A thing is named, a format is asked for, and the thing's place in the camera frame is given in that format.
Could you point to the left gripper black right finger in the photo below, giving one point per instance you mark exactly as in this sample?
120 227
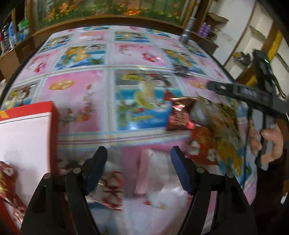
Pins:
232 213

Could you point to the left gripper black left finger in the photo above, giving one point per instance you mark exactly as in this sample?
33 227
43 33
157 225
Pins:
59 205

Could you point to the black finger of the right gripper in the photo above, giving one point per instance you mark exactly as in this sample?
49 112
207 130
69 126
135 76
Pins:
253 97

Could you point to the brown gold coffee packet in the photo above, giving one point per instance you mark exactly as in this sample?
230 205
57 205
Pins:
221 120

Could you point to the red flower snack packet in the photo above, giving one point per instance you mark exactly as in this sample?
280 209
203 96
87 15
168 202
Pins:
8 192
201 148

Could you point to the red white candy packet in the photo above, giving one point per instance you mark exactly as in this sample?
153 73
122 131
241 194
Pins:
109 191

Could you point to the white pink-edged snack packet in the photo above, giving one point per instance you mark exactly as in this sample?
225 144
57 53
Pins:
157 180

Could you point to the brown Manny chocolate packet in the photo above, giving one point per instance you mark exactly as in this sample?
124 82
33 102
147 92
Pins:
179 118

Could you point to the dark purple snack packet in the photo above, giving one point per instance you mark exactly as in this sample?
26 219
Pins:
181 70

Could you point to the person's right hand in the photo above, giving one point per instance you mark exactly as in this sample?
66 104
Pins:
269 143

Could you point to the red gift box tray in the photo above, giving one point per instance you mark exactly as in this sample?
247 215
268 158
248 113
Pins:
28 144

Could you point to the purple spray cans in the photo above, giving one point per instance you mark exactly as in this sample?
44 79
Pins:
204 30

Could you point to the silver flashlight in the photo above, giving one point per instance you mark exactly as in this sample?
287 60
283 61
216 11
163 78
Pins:
187 31

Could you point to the colourful fruit pattern tablecloth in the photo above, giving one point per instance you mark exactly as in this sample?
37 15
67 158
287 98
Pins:
110 85

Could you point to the wooden sideboard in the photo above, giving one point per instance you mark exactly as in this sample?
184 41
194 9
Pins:
12 59

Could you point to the bottles on sideboard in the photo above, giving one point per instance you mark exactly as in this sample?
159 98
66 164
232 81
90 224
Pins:
9 37

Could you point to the flower aquarium display cabinet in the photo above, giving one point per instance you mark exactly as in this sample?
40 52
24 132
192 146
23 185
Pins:
47 13

